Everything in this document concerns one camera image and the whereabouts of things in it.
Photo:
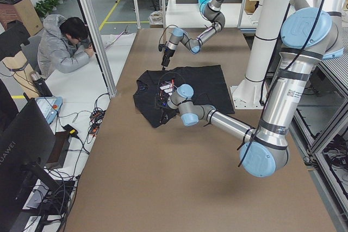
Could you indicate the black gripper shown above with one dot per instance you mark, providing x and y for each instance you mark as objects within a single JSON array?
[
  {"x": 167, "y": 53},
  {"x": 162, "y": 109}
]

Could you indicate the black t-shirt with print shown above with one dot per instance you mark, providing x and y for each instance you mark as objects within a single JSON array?
[{"x": 202, "y": 85}]

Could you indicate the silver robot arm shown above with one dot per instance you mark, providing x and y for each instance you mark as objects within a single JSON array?
[
  {"x": 211, "y": 12},
  {"x": 292, "y": 37}
]

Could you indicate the person in grey jacket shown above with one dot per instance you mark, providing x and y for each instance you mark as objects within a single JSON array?
[{"x": 64, "y": 45}]

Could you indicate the blue grey teach pendant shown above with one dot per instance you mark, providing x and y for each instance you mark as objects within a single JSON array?
[{"x": 49, "y": 107}]

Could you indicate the black Huawei monitor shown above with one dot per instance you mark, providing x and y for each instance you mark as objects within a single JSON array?
[{"x": 25, "y": 148}]

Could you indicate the cardboard box with black bag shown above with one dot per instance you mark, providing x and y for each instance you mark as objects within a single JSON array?
[{"x": 21, "y": 10}]

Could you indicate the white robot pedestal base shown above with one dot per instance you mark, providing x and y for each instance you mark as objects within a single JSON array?
[{"x": 252, "y": 91}]

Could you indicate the aluminium frame post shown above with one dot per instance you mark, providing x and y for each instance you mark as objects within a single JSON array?
[{"x": 88, "y": 15}]

